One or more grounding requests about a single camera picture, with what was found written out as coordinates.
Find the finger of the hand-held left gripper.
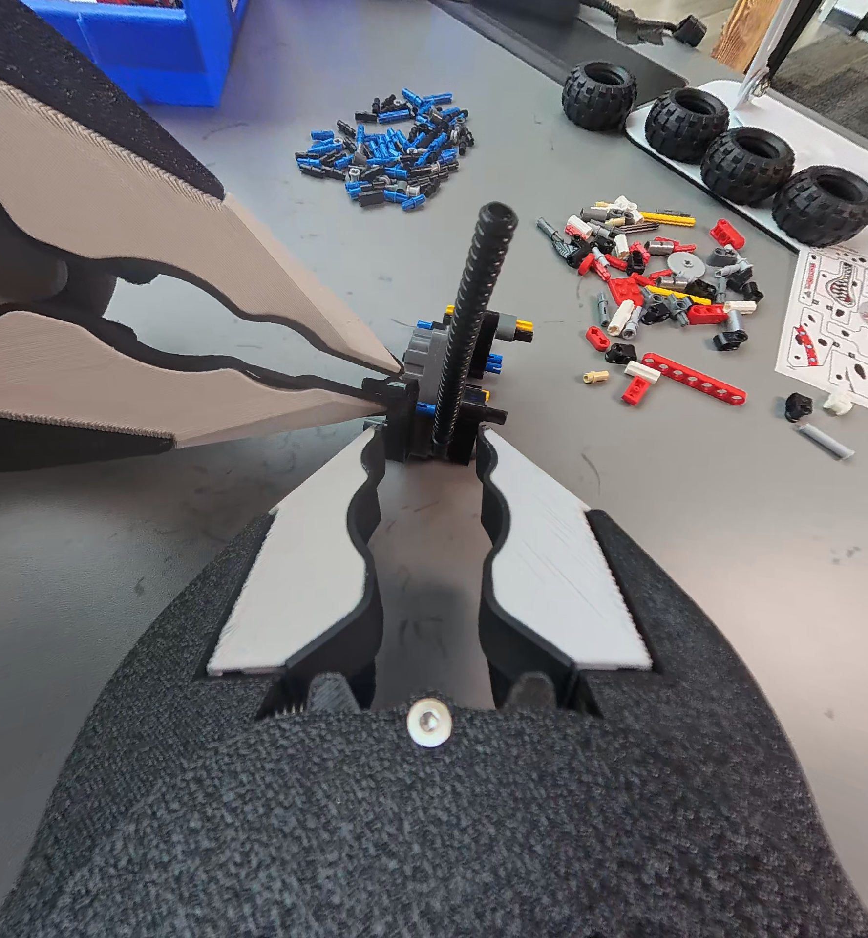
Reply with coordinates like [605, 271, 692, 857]
[0, 309, 392, 449]
[0, 67, 403, 376]

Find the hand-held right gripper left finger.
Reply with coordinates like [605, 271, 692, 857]
[205, 426, 387, 677]

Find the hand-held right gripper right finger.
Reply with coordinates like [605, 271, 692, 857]
[476, 426, 656, 674]

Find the toy brick motor assembly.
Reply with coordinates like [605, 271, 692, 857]
[362, 308, 536, 464]

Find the black ribbed hose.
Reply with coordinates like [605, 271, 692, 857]
[434, 201, 519, 449]

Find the blue plastic bin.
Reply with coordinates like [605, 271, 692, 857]
[56, 0, 252, 108]

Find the red long holed beam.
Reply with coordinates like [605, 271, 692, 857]
[642, 352, 748, 406]

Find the pile of blue black pins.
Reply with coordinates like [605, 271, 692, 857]
[295, 88, 475, 213]

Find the light grey axle pin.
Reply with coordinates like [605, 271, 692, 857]
[793, 421, 856, 461]

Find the pile of mixed brick pieces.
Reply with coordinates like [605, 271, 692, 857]
[536, 194, 764, 349]

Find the sticker sheet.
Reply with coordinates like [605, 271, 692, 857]
[774, 245, 868, 426]

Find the black knobby toy tire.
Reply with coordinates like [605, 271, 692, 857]
[562, 60, 631, 133]
[699, 126, 796, 206]
[772, 165, 868, 248]
[645, 88, 731, 164]

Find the wooden panel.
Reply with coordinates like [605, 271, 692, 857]
[712, 0, 783, 70]

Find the black and clear stand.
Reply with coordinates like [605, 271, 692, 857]
[741, 0, 826, 100]

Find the white flat base plate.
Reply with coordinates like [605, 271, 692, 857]
[624, 79, 868, 254]

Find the black cable plug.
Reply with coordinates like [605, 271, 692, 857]
[580, 0, 709, 48]

